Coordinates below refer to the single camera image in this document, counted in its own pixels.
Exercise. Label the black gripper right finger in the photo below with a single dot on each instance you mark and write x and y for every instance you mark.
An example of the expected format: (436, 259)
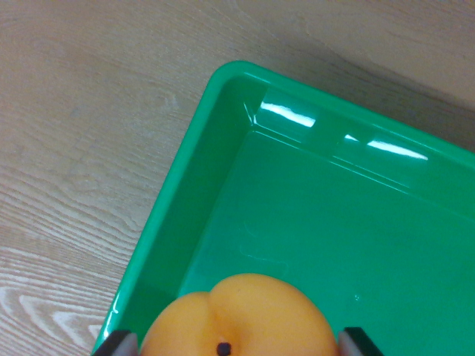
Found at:
(358, 342)

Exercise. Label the green plastic bin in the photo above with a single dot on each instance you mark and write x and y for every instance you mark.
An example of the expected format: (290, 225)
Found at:
(315, 222)

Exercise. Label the yellow orange apricot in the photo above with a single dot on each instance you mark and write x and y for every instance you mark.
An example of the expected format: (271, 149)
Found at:
(241, 319)

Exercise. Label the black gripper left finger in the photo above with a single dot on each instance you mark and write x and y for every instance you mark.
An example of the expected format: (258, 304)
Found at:
(118, 343)

